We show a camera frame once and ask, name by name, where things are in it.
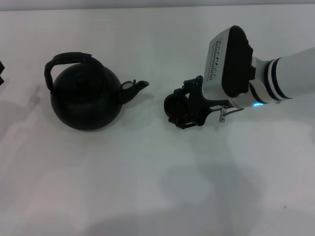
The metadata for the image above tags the grey vented wrist box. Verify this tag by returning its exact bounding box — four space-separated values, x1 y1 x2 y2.
202 25 254 99

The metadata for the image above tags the small dark teacup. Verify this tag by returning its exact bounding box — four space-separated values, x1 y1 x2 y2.
164 94 191 119

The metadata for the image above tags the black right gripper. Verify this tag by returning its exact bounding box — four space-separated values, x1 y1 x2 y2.
168 75 234 130

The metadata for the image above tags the black round teapot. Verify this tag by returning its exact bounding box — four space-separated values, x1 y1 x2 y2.
44 51 150 131

